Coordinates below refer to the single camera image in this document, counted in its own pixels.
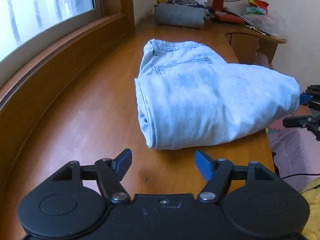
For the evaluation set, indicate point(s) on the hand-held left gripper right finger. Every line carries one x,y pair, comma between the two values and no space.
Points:
203,165

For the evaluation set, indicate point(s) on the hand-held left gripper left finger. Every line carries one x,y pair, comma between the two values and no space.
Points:
125,163

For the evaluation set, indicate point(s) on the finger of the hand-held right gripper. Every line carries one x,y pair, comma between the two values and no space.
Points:
300,121
305,98

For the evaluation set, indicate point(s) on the metal scissors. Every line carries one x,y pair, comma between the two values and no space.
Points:
240,17

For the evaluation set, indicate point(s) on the window security bars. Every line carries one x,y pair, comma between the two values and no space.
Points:
37,7

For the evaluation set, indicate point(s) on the light blue jeans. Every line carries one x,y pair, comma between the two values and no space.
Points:
200,100

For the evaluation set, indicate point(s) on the colourful snack packets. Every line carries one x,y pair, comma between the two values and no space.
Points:
256,7

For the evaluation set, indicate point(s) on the wooden corner shelf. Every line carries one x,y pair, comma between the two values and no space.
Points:
252,40

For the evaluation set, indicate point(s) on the clear plastic bag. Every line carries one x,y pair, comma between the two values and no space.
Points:
271,23

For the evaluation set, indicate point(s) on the aluminium sliding window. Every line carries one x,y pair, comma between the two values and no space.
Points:
37,10

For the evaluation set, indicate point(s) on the wooden window sill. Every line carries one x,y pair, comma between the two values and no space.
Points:
62,55

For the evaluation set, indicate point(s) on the yellow fuzzy cloth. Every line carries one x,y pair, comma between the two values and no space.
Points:
312,212

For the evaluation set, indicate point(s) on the red comb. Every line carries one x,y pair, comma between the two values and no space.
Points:
226,16

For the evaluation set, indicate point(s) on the pink blanket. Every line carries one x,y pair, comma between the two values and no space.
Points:
297,152

